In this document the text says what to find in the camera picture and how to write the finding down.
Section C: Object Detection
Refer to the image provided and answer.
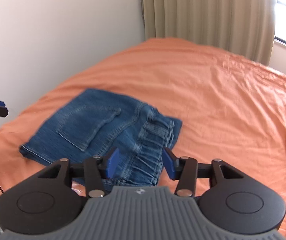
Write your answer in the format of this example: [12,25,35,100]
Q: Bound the blue denim pants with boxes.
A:
[19,89,182,190]

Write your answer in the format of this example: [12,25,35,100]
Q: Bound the orange bed sheet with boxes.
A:
[0,38,286,237]

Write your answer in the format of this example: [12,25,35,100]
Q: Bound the beige curtain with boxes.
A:
[142,0,275,65]

